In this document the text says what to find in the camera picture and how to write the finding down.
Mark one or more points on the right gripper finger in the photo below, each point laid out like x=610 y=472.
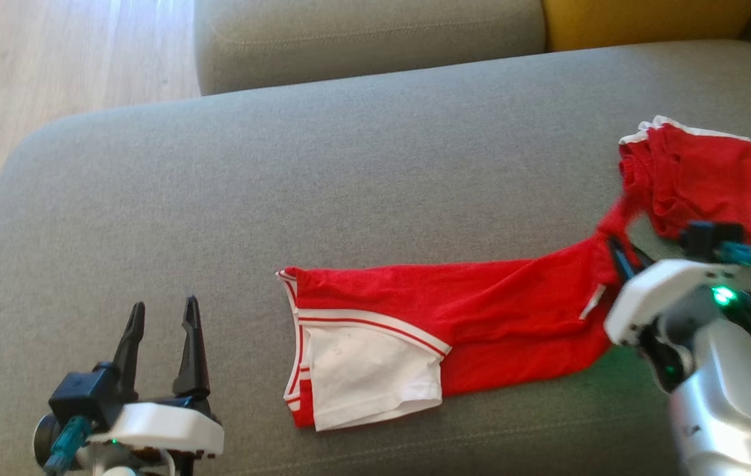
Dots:
x=623 y=261

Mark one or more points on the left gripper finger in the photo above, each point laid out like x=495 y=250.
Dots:
x=192 y=357
x=129 y=350

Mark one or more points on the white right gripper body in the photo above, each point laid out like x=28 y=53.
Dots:
x=660 y=297

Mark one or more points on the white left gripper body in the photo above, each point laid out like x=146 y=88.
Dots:
x=164 y=426

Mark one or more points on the red shorts with white stripe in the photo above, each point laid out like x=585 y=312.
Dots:
x=712 y=178

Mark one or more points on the red jersey with white sleeves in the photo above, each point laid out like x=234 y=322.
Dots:
x=481 y=297

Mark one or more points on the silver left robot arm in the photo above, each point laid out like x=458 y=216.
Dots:
x=121 y=471

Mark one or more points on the large grey sofa seat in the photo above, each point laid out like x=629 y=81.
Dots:
x=283 y=185

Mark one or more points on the big yellow sofa back cushion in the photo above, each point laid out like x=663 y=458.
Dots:
x=646 y=23

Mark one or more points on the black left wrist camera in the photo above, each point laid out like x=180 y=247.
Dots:
x=84 y=396

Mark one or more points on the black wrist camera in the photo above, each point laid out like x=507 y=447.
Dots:
x=84 y=396
x=709 y=239

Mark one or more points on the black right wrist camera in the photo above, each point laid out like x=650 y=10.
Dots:
x=709 y=239

